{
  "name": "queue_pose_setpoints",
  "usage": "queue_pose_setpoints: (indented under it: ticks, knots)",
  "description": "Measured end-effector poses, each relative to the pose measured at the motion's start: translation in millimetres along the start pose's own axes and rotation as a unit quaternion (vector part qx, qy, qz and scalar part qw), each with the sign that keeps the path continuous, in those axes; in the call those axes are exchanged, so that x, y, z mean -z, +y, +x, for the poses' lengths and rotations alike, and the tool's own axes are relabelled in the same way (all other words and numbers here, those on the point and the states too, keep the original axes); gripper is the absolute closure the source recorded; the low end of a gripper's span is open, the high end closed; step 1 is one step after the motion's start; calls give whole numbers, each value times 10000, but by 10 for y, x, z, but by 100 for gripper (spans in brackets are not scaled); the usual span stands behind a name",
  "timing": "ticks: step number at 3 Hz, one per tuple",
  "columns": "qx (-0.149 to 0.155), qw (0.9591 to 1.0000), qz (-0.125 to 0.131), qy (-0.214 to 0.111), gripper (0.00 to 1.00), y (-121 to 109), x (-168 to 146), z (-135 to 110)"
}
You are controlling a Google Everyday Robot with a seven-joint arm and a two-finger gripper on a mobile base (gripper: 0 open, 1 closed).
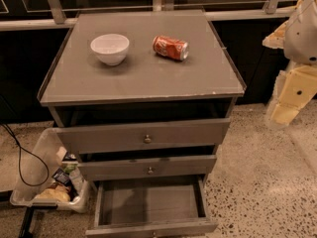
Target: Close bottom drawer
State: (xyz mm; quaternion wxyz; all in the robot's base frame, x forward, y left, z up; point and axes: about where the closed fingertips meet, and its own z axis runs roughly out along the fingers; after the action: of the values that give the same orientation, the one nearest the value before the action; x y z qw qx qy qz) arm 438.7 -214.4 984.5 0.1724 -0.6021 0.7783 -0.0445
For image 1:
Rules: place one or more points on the dark blue snack packet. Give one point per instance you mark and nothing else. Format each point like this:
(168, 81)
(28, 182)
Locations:
(61, 176)

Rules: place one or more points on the grey top drawer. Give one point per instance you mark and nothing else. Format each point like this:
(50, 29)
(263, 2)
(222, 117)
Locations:
(143, 136)

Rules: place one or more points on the metal window railing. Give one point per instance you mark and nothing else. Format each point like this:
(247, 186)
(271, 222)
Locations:
(19, 15)

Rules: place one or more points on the grey drawer cabinet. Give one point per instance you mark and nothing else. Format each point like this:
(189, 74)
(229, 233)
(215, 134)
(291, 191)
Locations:
(80, 90)

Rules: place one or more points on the black stand base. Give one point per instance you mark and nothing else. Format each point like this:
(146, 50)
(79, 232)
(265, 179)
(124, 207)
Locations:
(26, 224)

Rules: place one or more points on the grey drawer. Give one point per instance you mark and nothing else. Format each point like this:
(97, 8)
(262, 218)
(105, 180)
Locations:
(151, 208)
(147, 168)
(143, 136)

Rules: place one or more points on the white ceramic bowl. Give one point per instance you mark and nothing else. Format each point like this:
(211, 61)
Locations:
(110, 48)

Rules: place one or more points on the clear plastic bottle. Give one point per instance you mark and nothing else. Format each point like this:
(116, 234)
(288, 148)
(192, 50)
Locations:
(76, 179)

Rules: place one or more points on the grey bottom drawer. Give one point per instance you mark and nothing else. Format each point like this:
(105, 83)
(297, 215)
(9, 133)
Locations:
(151, 208)

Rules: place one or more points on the yellow chip bag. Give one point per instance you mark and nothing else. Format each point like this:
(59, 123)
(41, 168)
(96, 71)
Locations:
(56, 191)

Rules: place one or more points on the orange soda can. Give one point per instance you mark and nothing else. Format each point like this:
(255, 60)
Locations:
(171, 48)

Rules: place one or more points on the grey middle drawer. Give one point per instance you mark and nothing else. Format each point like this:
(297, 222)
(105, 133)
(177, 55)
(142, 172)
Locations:
(147, 168)

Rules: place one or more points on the clear plastic bin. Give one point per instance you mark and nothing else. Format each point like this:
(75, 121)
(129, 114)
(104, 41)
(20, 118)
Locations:
(37, 174)

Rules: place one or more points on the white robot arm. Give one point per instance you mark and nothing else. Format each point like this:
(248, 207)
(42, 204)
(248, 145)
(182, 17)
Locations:
(297, 85)

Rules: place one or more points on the foam gripper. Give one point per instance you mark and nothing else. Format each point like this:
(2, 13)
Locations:
(302, 34)

